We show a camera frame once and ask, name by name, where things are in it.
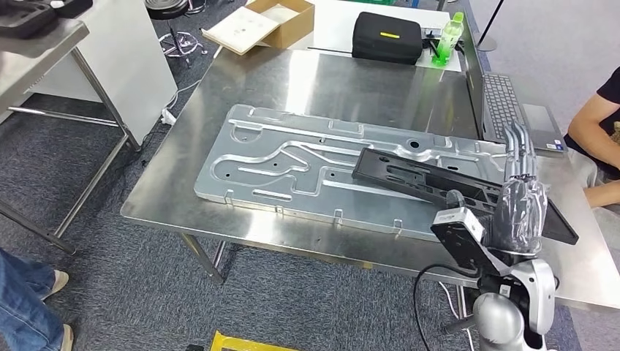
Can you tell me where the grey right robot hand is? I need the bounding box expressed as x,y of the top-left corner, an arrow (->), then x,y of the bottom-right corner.
445,120 -> 549,256

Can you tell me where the black plastic plate frame part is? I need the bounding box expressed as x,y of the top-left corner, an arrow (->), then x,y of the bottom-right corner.
352,147 -> 580,246

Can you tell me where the stainless steel workbench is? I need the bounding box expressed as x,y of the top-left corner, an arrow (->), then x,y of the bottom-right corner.
120,45 -> 620,314

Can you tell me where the grey laptop computer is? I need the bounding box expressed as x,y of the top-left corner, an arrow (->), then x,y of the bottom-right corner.
462,21 -> 569,157

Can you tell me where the person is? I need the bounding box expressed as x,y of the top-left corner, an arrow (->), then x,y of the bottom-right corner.
0,248 -> 75,351
563,65 -> 620,209

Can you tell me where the black pole floor stand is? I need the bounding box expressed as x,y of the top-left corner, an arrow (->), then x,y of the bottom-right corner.
476,0 -> 506,53

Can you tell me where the green plastic object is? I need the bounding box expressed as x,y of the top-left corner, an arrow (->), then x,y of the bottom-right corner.
431,12 -> 465,68

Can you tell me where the black bag with yellow label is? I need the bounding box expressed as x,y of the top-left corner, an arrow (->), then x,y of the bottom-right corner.
352,11 -> 424,66

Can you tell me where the stamped metal sheet panel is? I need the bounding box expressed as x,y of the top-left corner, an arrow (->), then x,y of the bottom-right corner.
193,104 -> 515,244

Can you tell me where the white table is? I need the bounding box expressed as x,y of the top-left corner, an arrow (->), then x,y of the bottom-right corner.
290,0 -> 464,72

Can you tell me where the cardboard box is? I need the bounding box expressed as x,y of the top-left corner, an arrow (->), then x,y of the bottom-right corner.
200,0 -> 316,56

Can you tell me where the yellow floor tape square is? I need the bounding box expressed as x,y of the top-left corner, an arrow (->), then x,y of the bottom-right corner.
209,331 -> 301,351

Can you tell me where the white foam sheet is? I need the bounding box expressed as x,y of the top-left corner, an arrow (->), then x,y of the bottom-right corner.
202,5 -> 281,56

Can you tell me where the chrome stool base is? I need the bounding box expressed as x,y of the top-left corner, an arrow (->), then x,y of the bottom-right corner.
145,0 -> 209,69

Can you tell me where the white panel board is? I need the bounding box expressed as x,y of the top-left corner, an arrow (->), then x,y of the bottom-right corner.
26,0 -> 178,146

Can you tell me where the stainless steel table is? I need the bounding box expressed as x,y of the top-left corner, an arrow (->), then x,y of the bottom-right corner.
0,19 -> 141,256

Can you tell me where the black moulded plastic case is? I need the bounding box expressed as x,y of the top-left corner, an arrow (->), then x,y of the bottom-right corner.
0,0 -> 59,39

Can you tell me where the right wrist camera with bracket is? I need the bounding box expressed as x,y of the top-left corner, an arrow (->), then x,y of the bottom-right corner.
430,207 -> 510,277

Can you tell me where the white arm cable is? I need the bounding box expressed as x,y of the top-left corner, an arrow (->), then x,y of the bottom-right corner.
438,281 -> 477,351

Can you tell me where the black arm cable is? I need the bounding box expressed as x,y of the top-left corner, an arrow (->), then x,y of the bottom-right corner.
412,263 -> 481,351

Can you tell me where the white power cable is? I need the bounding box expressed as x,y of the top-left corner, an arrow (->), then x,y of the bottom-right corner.
165,77 -> 203,111

